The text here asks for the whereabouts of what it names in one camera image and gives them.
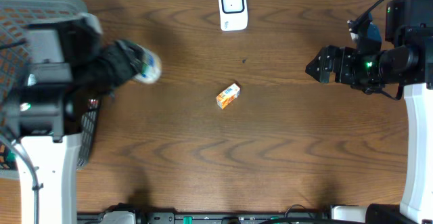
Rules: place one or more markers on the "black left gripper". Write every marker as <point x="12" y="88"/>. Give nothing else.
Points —
<point x="131" y="59"/>

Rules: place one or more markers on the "grey plastic shopping basket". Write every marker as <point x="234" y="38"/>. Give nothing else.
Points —
<point x="15" y="15"/>

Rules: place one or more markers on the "white barcode scanner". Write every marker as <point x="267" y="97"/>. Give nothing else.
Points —
<point x="233" y="15"/>

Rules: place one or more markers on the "orange Kleenex tissue pack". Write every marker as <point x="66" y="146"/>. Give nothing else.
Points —
<point x="228" y="95"/>

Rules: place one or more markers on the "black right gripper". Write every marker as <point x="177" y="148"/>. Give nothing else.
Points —
<point x="346" y="57"/>

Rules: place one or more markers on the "green lid jar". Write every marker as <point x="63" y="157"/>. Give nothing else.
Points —
<point x="151" y="69"/>

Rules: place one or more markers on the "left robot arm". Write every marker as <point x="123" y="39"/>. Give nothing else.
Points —
<point x="43" y="116"/>

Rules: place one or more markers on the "black mounting rail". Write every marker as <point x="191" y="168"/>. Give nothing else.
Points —
<point x="205" y="218"/>

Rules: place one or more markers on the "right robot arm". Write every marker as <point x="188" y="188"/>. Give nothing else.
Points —
<point x="403" y="56"/>

